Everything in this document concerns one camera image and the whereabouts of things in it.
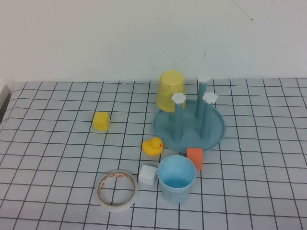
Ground light blue plastic cup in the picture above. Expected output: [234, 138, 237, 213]
[157, 155, 197, 204]

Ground yellow plastic cup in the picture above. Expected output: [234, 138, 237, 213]
[156, 69, 187, 113]

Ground teal cup stand white caps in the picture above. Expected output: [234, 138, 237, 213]
[153, 74, 226, 153]

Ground yellow rubber duck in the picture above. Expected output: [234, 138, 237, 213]
[142, 137, 165, 157]

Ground yellow foam cube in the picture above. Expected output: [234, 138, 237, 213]
[93, 111, 111, 131]

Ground orange foam block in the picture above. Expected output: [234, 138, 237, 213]
[186, 147, 204, 171]

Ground white foam cube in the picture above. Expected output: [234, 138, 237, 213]
[138, 164, 158, 185]

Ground white tape roll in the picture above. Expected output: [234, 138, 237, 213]
[96, 169, 139, 213]

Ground grey checkered tablecloth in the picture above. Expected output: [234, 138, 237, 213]
[0, 78, 307, 230]

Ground grey table frame edge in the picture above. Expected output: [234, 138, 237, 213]
[0, 84, 12, 120]

